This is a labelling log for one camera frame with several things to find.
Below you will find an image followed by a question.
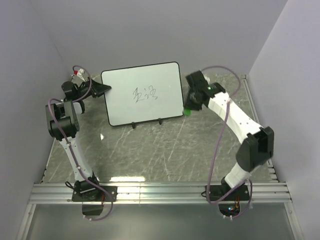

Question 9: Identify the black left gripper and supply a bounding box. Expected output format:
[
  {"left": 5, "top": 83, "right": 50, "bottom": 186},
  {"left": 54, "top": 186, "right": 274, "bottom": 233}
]
[{"left": 76, "top": 77, "right": 111, "bottom": 100}]

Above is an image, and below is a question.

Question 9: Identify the green whiteboard eraser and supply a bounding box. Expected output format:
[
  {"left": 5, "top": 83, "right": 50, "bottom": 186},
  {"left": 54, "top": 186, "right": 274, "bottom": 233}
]
[{"left": 183, "top": 108, "right": 192, "bottom": 116}]

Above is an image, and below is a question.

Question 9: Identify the white whiteboard black frame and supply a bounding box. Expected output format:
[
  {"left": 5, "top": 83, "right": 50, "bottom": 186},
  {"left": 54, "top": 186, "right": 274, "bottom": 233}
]
[{"left": 100, "top": 61, "right": 184, "bottom": 127}]

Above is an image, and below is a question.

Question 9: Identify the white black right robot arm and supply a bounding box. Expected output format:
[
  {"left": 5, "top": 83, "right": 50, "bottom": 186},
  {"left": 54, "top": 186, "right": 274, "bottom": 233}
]
[{"left": 184, "top": 70, "right": 275, "bottom": 201}]

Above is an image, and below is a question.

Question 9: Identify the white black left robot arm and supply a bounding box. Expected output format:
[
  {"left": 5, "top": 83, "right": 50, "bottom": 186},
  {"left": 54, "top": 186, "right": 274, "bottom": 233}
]
[{"left": 45, "top": 77, "right": 113, "bottom": 201}]

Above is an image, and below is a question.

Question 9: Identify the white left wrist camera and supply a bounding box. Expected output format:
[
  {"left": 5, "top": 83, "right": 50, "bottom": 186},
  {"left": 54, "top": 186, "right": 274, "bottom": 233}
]
[{"left": 73, "top": 68, "right": 89, "bottom": 82}]

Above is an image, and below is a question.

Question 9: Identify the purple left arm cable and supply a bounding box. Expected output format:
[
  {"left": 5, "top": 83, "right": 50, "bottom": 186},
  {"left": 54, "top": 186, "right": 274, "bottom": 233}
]
[{"left": 48, "top": 65, "right": 115, "bottom": 221}]

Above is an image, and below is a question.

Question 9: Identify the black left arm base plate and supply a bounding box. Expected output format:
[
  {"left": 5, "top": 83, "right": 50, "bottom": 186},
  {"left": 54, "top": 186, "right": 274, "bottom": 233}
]
[{"left": 71, "top": 185, "right": 118, "bottom": 202}]

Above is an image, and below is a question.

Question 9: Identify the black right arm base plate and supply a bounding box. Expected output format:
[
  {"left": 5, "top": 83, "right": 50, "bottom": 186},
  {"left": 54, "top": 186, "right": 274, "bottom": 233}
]
[{"left": 204, "top": 184, "right": 251, "bottom": 202}]

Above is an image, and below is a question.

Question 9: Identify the aluminium front mounting rail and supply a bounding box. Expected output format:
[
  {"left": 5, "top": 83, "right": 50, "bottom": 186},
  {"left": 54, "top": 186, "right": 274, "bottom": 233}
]
[{"left": 28, "top": 182, "right": 292, "bottom": 205}]

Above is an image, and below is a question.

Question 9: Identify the aluminium left side rail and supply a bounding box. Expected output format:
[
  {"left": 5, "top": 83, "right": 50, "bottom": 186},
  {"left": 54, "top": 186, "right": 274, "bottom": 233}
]
[{"left": 16, "top": 204, "right": 37, "bottom": 240}]

